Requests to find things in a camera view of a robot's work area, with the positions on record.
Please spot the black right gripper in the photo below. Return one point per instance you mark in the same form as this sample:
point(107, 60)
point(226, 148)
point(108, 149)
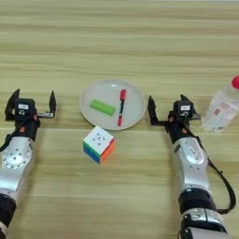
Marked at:
point(179, 130)

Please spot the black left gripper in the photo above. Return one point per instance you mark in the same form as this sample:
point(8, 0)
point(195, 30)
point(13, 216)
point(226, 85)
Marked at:
point(28, 129)

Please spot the multicoloured puzzle cube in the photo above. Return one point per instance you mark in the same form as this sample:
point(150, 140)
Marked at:
point(99, 140)

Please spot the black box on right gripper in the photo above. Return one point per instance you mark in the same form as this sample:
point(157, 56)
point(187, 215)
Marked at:
point(179, 112)

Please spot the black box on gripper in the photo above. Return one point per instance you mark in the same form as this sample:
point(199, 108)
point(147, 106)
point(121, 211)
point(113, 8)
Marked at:
point(29, 110)
point(179, 112)

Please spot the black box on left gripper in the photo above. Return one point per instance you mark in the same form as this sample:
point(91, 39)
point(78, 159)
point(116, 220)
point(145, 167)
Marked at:
point(29, 110)

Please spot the clear bottle with red cap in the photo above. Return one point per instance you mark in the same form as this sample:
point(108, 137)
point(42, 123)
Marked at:
point(221, 112)

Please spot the red marker pen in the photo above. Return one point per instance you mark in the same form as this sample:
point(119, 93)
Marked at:
point(121, 109)

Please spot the green rectangular block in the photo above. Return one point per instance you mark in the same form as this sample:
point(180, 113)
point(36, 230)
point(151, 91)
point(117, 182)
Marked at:
point(102, 107)

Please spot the white round plate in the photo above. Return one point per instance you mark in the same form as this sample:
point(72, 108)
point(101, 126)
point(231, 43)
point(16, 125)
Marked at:
point(102, 90)

